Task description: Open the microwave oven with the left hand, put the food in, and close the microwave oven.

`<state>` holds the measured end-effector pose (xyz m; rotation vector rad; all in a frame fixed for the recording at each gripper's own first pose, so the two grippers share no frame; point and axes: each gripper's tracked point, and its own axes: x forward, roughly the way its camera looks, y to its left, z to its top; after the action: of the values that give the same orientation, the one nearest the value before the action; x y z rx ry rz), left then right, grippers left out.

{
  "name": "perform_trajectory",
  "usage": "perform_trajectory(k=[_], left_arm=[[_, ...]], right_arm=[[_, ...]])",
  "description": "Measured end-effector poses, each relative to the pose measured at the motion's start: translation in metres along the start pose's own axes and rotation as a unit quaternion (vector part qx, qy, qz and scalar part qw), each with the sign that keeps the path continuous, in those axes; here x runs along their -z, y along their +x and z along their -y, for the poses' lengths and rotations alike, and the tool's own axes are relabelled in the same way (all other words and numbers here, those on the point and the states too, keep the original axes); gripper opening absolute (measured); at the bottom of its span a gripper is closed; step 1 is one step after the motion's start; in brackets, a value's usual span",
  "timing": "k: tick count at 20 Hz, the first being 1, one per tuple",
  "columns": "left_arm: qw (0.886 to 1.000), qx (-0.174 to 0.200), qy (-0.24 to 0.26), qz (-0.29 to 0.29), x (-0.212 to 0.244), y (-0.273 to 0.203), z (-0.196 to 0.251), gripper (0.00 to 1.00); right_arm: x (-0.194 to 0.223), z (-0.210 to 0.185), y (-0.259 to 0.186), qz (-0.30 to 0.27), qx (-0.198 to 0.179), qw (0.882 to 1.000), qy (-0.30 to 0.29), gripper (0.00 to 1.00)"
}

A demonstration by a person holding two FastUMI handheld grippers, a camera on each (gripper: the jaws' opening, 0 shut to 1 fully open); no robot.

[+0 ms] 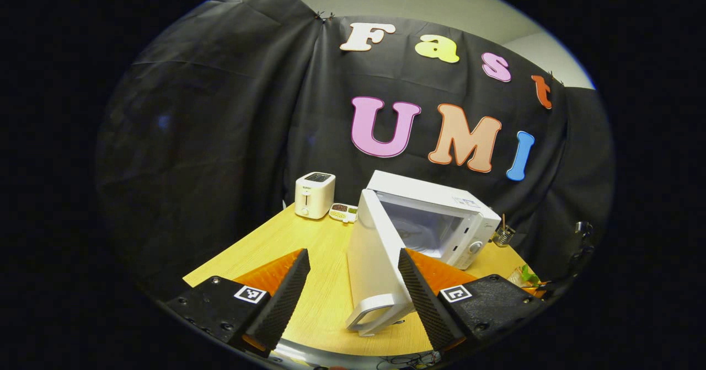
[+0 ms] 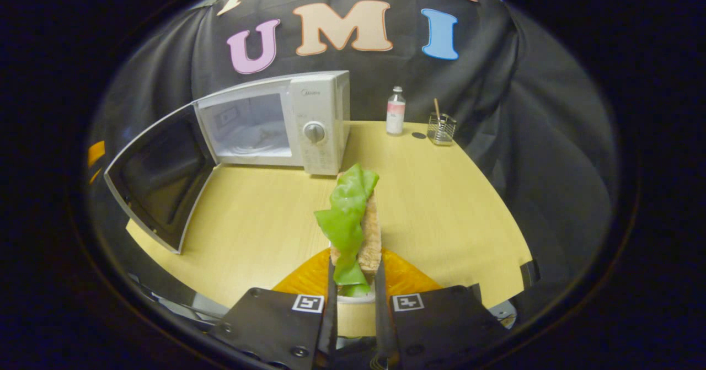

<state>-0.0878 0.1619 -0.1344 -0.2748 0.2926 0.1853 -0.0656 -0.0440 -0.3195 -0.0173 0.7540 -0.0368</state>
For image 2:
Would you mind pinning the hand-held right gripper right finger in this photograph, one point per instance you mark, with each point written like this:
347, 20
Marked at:
381, 331

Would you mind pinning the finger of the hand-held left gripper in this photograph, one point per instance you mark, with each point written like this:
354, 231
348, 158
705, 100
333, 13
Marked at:
95, 155

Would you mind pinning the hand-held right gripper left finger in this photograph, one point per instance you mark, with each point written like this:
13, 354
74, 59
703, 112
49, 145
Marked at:
331, 331

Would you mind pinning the black table edge bracket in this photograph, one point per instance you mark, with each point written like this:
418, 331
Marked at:
530, 273

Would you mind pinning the lettuce sandwich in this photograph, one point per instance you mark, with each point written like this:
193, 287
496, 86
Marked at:
347, 215

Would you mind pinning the white rectangular tray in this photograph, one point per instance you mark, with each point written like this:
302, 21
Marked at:
356, 300

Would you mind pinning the white microwave oven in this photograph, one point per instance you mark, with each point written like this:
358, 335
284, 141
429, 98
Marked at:
317, 105

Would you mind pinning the small clear pink-label bottle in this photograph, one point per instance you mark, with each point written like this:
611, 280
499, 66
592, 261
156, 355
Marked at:
395, 113

